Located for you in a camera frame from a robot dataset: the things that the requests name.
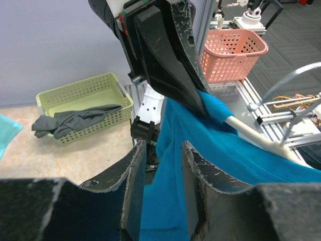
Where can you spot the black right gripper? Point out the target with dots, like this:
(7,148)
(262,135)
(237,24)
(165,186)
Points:
(158,41)

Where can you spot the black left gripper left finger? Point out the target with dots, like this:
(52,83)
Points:
(105,207)

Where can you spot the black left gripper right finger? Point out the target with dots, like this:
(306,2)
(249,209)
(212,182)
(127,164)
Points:
(221,207)

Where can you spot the blue t-shirt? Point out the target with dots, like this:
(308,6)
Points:
(164,214)

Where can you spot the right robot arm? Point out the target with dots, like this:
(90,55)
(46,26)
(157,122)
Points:
(146,121)

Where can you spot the grey t-shirt in basket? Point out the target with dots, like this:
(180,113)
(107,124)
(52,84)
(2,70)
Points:
(62,123)

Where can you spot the teal t-shirt on hanger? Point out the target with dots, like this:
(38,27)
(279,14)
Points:
(8,130)

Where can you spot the pink laundry basket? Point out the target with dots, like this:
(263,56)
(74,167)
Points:
(229,55)

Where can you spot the light green perforated basket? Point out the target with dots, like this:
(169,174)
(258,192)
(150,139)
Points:
(96,91)

